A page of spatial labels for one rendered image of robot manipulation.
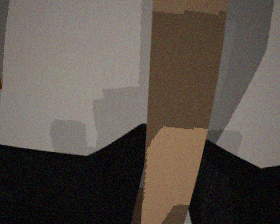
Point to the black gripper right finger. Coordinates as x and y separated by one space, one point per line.
230 190

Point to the long brown wooden rail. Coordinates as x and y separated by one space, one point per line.
186 47

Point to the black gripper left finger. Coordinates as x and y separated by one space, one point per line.
101 187

